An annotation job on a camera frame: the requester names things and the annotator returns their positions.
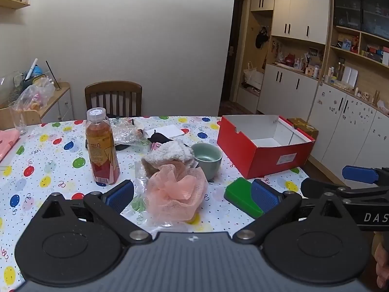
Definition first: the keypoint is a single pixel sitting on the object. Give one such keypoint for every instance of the white side cabinet wooden top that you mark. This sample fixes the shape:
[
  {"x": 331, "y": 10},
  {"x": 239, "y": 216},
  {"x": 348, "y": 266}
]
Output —
[{"x": 57, "y": 103}]

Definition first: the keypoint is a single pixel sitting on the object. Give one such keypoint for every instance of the wooden chair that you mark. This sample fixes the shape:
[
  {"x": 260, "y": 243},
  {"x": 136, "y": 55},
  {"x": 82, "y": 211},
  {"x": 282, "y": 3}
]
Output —
[{"x": 114, "y": 97}]

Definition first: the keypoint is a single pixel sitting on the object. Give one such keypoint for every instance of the dark door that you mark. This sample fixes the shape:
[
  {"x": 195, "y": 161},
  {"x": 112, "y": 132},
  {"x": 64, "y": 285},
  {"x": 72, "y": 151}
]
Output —
[{"x": 231, "y": 51}]

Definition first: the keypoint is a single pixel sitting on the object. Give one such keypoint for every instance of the black hanging bag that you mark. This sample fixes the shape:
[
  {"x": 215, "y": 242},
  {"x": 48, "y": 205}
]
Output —
[{"x": 261, "y": 38}]

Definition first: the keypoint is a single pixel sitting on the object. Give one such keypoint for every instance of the red bag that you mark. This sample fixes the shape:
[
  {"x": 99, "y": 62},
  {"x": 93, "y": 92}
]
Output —
[{"x": 290, "y": 58}]

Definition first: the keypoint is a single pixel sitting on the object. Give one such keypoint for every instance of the pink cloth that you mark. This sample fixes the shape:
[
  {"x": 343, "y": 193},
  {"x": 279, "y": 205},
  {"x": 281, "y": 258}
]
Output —
[{"x": 6, "y": 143}]

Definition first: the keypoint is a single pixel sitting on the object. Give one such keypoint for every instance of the white rolled tube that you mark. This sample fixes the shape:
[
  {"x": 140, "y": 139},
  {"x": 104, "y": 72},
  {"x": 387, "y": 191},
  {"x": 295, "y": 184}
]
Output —
[{"x": 32, "y": 67}]

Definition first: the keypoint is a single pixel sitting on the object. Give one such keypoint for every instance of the peach mesh bath sponge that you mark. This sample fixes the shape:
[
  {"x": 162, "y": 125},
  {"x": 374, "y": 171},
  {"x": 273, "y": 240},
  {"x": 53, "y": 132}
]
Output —
[{"x": 174, "y": 188}]

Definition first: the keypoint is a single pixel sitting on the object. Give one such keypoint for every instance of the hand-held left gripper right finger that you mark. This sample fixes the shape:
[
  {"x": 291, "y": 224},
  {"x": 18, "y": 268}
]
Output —
[{"x": 264, "y": 196}]

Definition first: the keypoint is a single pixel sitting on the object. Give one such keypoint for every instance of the plastic bag of snacks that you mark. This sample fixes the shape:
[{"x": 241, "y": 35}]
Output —
[{"x": 35, "y": 97}]

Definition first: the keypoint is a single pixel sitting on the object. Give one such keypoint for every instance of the amber tea bottle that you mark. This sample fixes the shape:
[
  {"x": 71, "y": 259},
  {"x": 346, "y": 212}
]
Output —
[{"x": 101, "y": 155}]

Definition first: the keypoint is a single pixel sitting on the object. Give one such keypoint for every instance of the clear drinking glass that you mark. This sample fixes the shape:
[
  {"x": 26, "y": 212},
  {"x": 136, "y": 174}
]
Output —
[{"x": 17, "y": 118}]

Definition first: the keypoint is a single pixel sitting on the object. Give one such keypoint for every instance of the clear plastic wrapper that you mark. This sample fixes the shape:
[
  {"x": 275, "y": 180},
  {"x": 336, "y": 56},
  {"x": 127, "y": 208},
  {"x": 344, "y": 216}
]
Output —
[{"x": 139, "y": 185}]

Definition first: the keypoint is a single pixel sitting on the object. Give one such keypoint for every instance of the wooden wall shelf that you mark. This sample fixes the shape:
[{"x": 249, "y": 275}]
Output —
[{"x": 13, "y": 3}]

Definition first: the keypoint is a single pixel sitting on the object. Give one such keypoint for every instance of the person's right hand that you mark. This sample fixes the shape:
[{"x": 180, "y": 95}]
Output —
[{"x": 381, "y": 264}]

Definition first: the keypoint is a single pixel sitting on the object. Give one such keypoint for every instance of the clear crinkled plastic bag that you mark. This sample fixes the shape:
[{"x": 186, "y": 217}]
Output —
[{"x": 124, "y": 130}]

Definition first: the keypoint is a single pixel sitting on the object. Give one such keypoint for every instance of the green block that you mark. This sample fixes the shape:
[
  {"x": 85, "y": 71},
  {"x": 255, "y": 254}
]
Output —
[{"x": 240, "y": 194}]

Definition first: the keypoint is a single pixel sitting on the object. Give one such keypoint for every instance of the white cabinet wall unit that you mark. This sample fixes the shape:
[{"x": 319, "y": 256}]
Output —
[{"x": 291, "y": 15}]

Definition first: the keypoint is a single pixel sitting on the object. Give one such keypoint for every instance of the red cardboard box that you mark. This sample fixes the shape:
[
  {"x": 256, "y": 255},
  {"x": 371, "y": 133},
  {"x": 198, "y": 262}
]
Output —
[{"x": 258, "y": 155}]

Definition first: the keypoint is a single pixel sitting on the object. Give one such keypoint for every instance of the fluffy beige cloth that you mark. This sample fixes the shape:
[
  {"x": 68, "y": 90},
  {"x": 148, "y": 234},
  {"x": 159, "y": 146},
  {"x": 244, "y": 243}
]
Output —
[{"x": 170, "y": 155}]

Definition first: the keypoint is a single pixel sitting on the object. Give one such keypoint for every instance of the cardboard box with yellow tape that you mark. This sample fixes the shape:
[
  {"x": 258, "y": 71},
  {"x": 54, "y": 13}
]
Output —
[{"x": 304, "y": 127}]

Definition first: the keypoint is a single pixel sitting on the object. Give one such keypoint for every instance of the pale green ceramic cup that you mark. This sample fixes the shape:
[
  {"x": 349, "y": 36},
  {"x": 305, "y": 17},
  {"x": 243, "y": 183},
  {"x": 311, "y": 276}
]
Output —
[{"x": 208, "y": 161}]

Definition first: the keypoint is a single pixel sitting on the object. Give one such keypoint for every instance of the white paper sheet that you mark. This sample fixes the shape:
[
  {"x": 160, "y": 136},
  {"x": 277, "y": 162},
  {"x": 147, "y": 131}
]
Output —
[{"x": 167, "y": 129}]

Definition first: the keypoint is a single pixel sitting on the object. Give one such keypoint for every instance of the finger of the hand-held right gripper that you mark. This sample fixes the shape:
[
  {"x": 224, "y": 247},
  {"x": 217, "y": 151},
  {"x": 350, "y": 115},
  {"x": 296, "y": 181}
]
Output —
[
  {"x": 319, "y": 185},
  {"x": 361, "y": 174}
]

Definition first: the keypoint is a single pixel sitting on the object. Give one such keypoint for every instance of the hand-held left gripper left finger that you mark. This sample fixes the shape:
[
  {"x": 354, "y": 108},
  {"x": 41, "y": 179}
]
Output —
[{"x": 121, "y": 193}]

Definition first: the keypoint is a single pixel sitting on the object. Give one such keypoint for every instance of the white tote bag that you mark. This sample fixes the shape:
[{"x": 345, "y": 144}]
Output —
[{"x": 252, "y": 76}]

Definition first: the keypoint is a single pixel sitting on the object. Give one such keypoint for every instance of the small pink packet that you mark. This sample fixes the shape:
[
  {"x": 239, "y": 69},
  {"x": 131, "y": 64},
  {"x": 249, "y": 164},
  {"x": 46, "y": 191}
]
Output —
[{"x": 155, "y": 146}]

